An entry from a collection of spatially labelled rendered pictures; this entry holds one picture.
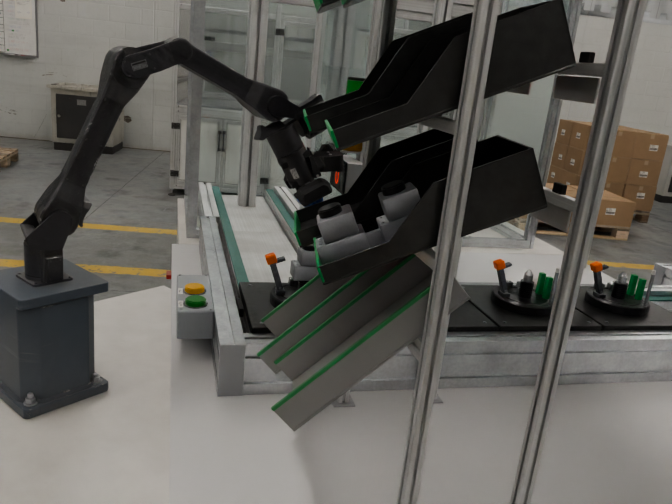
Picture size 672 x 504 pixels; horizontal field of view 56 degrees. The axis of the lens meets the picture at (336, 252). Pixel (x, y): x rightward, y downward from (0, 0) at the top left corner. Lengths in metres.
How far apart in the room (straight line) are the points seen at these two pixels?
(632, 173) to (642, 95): 2.70
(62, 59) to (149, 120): 1.35
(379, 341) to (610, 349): 0.74
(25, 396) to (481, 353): 0.81
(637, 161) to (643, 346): 6.71
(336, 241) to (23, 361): 0.56
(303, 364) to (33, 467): 0.40
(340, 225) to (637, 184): 7.49
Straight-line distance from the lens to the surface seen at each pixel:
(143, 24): 9.31
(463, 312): 1.35
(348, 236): 0.78
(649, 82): 10.65
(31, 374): 1.12
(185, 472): 0.98
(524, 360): 1.32
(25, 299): 1.04
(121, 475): 0.98
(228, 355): 1.12
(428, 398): 0.80
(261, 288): 1.34
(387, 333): 0.78
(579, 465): 1.14
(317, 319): 0.92
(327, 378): 0.80
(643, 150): 8.13
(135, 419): 1.10
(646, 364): 1.50
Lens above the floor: 1.44
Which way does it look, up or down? 17 degrees down
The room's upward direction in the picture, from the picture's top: 6 degrees clockwise
